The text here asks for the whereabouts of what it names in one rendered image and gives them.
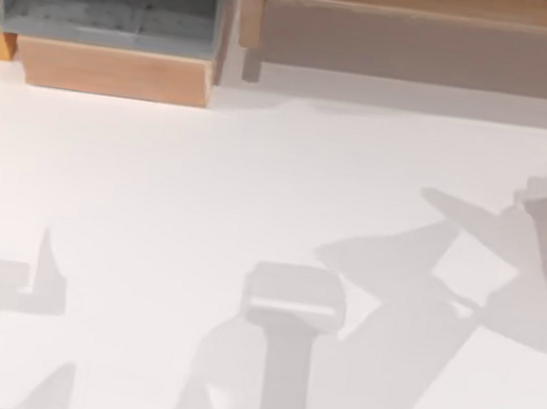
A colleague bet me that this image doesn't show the pale wooden drawer front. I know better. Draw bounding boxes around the pale wooden drawer front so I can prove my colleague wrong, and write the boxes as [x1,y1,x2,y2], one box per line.
[10,33,217,109]

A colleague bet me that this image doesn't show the wooden open shelf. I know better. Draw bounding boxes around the wooden open shelf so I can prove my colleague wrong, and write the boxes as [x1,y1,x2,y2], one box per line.
[224,0,547,122]

